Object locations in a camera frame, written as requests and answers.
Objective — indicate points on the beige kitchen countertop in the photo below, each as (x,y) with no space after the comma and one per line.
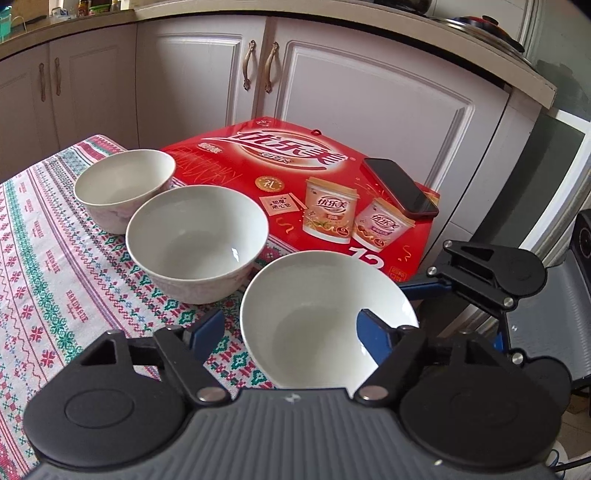
(277,10)

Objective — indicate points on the white ceramic bowl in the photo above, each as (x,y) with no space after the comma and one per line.
(120,184)
(194,240)
(304,314)

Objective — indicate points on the red printed gift box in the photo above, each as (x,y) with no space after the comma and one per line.
(258,157)

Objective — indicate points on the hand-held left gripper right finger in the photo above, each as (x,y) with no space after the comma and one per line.
(374,339)

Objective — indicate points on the dark sauce bottle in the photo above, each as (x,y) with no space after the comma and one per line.
(83,5)

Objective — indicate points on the black wok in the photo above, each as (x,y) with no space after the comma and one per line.
(418,4)

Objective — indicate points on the steel pot lid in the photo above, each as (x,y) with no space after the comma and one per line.
(485,33)

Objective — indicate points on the patterned red green tablecloth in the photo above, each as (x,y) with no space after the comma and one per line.
(55,277)

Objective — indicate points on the white framed glass door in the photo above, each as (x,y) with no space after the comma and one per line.
(554,175)

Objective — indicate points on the black smartphone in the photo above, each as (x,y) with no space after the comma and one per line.
(399,187)

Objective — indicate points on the small green box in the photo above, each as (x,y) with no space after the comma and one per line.
(99,8)

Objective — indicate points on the teal french press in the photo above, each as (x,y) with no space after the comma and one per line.
(4,23)

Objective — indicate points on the black curved object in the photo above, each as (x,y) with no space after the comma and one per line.
(582,286)

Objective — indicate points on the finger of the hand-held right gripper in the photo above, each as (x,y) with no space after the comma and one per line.
(499,339)
(420,285)

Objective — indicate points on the row of white cabinet doors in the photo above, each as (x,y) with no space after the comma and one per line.
(369,92)

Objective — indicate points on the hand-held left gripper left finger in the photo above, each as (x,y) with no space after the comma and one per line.
(207,333)

